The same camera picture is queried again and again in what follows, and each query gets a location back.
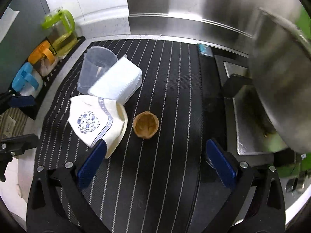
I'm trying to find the dark grey appliance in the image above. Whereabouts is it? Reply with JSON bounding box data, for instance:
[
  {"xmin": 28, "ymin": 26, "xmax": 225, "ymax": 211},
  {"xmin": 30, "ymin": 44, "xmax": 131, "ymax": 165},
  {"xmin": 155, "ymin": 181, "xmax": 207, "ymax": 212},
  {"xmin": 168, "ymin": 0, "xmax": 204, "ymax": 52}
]
[{"xmin": 0, "ymin": 0, "xmax": 52, "ymax": 95}]

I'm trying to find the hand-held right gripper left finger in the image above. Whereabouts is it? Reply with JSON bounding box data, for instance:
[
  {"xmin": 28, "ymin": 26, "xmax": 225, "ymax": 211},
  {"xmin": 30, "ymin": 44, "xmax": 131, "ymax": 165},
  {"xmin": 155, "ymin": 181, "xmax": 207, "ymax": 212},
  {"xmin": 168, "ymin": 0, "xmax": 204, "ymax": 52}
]
[{"xmin": 26, "ymin": 139, "xmax": 114, "ymax": 233}]

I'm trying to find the orange-lidded jar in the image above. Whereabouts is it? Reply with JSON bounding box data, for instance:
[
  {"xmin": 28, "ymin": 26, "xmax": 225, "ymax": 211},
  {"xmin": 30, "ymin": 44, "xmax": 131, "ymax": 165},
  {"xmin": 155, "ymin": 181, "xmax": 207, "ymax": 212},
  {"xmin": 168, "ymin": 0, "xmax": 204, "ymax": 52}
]
[{"xmin": 28, "ymin": 41, "xmax": 60, "ymax": 76}]

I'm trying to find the brown striped cloth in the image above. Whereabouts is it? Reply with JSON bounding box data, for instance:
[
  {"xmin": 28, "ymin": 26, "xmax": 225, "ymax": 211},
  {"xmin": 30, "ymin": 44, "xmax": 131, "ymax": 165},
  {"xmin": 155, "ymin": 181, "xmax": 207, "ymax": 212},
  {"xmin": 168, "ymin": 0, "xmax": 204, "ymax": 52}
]
[{"xmin": 0, "ymin": 107, "xmax": 29, "ymax": 140}]

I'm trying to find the black gas stove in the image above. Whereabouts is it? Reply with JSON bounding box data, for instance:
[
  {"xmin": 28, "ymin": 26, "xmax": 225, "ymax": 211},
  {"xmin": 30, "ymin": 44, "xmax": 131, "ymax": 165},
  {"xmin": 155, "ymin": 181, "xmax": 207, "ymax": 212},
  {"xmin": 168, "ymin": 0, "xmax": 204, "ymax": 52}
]
[{"xmin": 198, "ymin": 51, "xmax": 311, "ymax": 195}]

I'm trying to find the white blue-printed paper bag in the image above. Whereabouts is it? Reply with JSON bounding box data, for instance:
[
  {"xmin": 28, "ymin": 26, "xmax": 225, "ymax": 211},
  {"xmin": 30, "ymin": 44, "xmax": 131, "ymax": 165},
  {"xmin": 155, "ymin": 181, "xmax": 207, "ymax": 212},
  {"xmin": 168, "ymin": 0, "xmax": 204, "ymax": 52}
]
[{"xmin": 67, "ymin": 95, "xmax": 129, "ymax": 159}]

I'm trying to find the blue-lidded jar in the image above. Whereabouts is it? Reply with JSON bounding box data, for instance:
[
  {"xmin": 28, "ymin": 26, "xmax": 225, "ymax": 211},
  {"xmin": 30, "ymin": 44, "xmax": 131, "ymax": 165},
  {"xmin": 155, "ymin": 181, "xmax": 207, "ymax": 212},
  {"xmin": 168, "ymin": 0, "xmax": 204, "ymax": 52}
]
[{"xmin": 12, "ymin": 62, "xmax": 44, "ymax": 96}]

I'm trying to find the green-lidded oil pitcher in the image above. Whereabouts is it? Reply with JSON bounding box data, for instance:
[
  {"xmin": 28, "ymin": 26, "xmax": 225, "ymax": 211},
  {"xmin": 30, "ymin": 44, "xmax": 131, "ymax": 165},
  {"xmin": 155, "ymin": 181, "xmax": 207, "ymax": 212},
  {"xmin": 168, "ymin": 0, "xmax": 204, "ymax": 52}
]
[{"xmin": 41, "ymin": 9, "xmax": 79, "ymax": 56}]

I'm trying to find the black striped mat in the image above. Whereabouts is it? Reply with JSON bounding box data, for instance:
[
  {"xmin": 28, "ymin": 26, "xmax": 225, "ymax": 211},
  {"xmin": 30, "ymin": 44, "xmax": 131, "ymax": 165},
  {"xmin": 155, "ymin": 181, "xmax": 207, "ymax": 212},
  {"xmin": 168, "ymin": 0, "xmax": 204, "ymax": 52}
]
[{"xmin": 25, "ymin": 39, "xmax": 204, "ymax": 233}]

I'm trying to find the white plastic box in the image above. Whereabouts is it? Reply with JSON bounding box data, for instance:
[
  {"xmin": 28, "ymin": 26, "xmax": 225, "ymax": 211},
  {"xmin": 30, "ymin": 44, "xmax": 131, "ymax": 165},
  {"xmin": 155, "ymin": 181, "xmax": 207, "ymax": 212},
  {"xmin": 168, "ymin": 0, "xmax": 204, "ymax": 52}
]
[{"xmin": 87, "ymin": 58, "xmax": 143, "ymax": 105}]

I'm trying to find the large steel pot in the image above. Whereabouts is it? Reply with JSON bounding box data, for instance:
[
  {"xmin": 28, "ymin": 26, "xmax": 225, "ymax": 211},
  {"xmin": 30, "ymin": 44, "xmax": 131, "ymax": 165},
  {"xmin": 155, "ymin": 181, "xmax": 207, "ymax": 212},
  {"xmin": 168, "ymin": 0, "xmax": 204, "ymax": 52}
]
[{"xmin": 249, "ymin": 6, "xmax": 311, "ymax": 153}]

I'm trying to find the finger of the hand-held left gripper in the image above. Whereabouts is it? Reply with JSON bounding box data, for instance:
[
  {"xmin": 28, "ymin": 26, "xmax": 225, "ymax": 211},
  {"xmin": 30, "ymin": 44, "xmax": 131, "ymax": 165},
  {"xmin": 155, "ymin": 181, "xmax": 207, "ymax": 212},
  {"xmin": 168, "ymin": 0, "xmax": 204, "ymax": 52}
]
[
  {"xmin": 0, "ymin": 90, "xmax": 35, "ymax": 113},
  {"xmin": 0, "ymin": 133, "xmax": 40, "ymax": 183}
]

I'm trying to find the clear measuring cup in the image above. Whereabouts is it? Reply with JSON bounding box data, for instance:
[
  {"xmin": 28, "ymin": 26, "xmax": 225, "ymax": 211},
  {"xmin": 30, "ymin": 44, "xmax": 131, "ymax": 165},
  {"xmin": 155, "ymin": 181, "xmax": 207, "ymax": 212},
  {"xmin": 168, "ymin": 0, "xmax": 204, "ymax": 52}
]
[{"xmin": 77, "ymin": 46, "xmax": 119, "ymax": 95}]

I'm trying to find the black condiment tray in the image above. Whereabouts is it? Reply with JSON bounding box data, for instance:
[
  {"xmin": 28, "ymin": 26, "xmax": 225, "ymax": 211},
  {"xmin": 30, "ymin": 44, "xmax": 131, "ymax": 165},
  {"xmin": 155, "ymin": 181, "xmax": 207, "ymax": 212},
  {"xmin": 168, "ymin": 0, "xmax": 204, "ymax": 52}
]
[{"xmin": 7, "ymin": 36, "xmax": 86, "ymax": 120}]

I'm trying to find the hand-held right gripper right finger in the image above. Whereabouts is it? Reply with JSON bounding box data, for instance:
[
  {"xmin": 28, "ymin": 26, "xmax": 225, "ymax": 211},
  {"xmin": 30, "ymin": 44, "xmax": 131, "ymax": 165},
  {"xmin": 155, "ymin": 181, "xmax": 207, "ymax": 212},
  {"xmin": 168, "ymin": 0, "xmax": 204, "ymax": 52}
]
[{"xmin": 205, "ymin": 138, "xmax": 286, "ymax": 233}]

